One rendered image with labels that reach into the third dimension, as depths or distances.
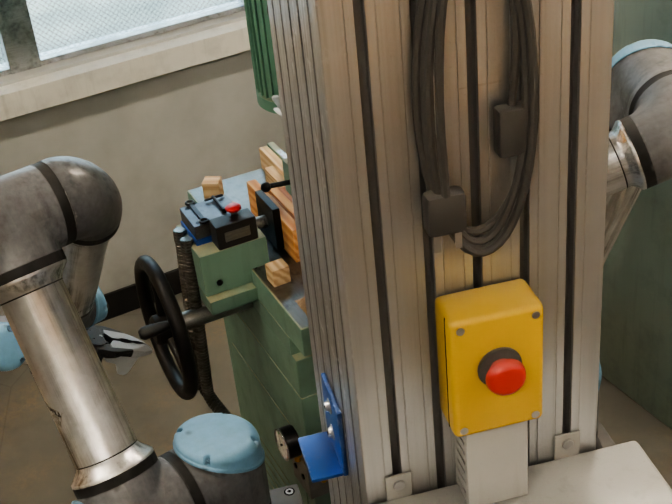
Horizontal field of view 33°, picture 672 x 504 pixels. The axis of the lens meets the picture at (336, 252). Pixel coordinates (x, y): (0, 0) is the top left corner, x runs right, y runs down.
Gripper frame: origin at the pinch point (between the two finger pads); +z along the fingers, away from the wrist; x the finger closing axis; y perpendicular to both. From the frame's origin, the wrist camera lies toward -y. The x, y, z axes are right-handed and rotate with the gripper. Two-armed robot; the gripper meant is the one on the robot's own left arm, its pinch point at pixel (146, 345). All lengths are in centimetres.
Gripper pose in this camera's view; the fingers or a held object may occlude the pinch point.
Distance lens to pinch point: 207.1
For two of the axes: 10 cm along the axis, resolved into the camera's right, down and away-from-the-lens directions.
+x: 4.3, 4.4, -7.9
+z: 8.2, 1.6, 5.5
